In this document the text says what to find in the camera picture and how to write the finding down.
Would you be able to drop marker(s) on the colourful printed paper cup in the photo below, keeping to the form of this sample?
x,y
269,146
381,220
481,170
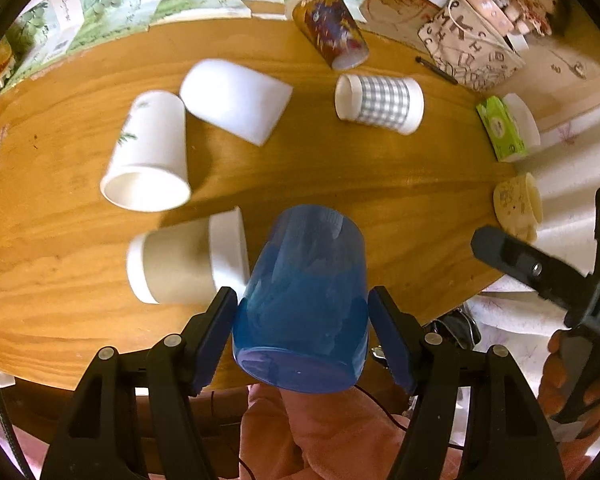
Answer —
x,y
330,27

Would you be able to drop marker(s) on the black pen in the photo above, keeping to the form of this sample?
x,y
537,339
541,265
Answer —
x,y
437,70

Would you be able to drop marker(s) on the pink studded belt roll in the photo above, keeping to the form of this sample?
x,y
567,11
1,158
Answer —
x,y
482,2

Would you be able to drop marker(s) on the blue plastic cup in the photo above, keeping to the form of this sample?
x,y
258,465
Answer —
x,y
300,300

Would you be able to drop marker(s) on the plain white cup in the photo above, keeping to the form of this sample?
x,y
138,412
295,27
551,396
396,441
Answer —
x,y
235,97

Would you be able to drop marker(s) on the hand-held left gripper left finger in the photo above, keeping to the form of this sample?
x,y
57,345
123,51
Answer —
x,y
214,340

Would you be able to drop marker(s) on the white cup with beige sleeve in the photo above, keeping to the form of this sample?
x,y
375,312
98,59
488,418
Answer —
x,y
177,265

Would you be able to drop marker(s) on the person's right hand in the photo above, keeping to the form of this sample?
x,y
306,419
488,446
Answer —
x,y
544,385

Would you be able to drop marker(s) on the white cup with leaf print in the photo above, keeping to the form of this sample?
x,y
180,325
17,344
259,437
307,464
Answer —
x,y
152,150

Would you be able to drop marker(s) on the pink trousers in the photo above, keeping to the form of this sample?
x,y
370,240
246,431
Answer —
x,y
275,435

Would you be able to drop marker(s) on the letter print fabric pouch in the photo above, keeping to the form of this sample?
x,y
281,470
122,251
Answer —
x,y
472,52

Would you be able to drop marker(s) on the cream speckled round jar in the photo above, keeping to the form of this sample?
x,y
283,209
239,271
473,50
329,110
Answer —
x,y
515,205

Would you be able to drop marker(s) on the brown print paper sheet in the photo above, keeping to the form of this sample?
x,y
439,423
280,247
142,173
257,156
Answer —
x,y
395,10

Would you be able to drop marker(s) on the white plastic container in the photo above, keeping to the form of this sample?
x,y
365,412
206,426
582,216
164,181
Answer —
x,y
526,117

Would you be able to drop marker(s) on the green tissue packet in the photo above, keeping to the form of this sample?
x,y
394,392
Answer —
x,y
500,127

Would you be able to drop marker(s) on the grey checked paper cup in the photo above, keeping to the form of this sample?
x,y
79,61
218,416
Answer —
x,y
382,102

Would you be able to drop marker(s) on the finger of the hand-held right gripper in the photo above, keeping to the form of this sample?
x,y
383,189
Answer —
x,y
520,260

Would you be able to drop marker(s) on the lace ribbon spool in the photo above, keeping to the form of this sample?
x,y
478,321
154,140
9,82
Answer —
x,y
525,10

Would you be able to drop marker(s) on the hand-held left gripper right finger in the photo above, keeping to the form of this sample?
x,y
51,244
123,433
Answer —
x,y
391,340

